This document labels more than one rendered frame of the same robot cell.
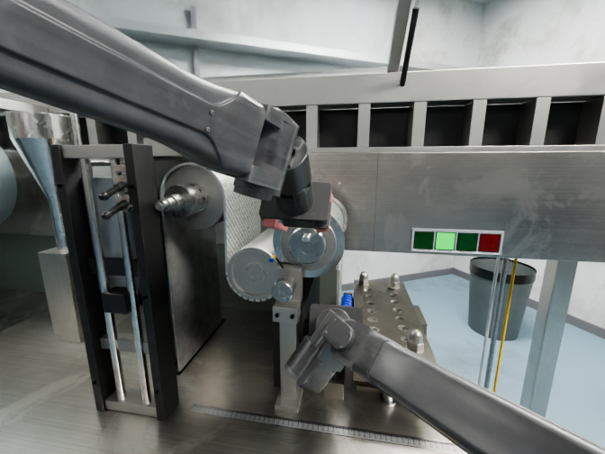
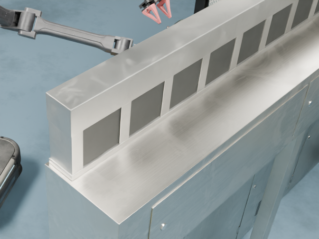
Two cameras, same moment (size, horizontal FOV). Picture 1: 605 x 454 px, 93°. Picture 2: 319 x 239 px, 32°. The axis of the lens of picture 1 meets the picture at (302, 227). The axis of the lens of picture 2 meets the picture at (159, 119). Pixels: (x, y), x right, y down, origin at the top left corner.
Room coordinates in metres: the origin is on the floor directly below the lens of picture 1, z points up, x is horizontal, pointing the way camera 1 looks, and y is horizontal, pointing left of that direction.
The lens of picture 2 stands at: (1.40, -1.65, 2.42)
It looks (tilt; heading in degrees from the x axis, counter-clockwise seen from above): 41 degrees down; 118
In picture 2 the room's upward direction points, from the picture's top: 7 degrees clockwise
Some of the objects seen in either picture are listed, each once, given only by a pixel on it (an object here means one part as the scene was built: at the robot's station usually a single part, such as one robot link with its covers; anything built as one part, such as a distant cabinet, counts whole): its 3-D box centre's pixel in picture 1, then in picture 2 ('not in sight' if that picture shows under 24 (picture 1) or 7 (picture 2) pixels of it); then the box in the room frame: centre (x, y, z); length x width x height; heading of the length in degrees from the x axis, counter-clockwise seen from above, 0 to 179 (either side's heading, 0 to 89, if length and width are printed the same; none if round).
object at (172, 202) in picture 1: (167, 204); not in sight; (0.53, 0.25, 1.33); 0.06 x 0.03 x 0.03; 170
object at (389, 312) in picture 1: (383, 320); not in sight; (0.70, -0.22, 1.00); 0.40 x 0.16 x 0.06; 170
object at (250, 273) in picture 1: (269, 256); not in sight; (0.71, 0.08, 1.17); 0.26 x 0.12 x 0.12; 170
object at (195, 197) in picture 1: (186, 200); not in sight; (0.59, 0.24, 1.33); 0.06 x 0.06 x 0.06; 80
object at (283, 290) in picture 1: (283, 290); not in sight; (0.50, 0.04, 1.18); 0.04 x 0.02 x 0.04; 80
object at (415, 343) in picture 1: (415, 340); not in sight; (0.54, -0.23, 1.05); 0.04 x 0.04 x 0.04
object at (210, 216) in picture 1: (220, 193); not in sight; (0.74, 0.21, 1.33); 0.25 x 0.14 x 0.14; 170
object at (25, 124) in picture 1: (44, 128); not in sight; (0.80, 0.68, 1.50); 0.14 x 0.14 x 0.06
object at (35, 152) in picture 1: (65, 243); not in sight; (0.80, 0.68, 1.18); 0.14 x 0.14 x 0.57
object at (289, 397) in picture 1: (288, 339); not in sight; (0.54, 0.03, 1.05); 0.06 x 0.05 x 0.31; 170
